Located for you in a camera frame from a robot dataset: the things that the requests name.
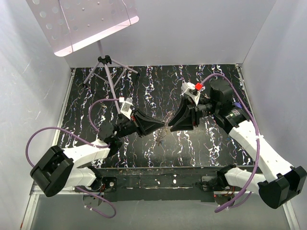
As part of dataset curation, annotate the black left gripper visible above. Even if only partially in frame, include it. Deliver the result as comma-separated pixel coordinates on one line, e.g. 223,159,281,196
114,108,165,140

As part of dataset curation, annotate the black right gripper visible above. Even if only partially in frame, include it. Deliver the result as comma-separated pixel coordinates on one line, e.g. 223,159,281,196
167,96,219,132

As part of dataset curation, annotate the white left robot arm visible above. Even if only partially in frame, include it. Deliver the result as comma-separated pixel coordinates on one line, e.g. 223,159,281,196
30,110,165,197

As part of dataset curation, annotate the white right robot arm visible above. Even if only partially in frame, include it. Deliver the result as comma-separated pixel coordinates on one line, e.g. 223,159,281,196
168,80,307,209

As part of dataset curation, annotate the purple toy microphone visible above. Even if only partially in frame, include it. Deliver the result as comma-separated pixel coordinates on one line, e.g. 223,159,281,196
234,102,242,109

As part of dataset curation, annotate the white perforated music stand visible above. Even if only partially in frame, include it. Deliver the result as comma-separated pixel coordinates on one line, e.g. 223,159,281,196
27,0,139,113

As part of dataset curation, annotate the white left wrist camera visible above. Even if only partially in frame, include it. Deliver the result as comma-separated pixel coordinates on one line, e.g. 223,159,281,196
119,97,133,120

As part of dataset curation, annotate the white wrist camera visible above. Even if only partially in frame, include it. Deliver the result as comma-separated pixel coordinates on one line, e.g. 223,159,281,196
119,97,133,120
181,82,201,105

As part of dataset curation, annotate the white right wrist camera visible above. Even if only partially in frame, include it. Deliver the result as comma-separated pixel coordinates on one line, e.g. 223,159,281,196
181,82,201,105

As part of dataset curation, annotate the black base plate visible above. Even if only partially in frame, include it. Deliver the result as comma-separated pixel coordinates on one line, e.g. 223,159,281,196
97,167,240,202

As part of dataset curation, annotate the aluminium rail frame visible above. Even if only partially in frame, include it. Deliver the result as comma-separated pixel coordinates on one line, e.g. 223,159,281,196
20,64,300,230

